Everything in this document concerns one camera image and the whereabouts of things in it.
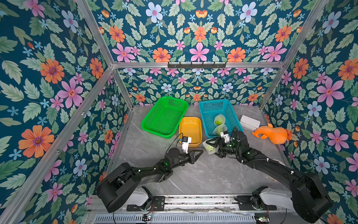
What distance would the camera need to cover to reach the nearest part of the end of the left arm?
0.64 m

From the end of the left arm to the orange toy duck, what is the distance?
1.68 feet

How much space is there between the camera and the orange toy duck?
95cm
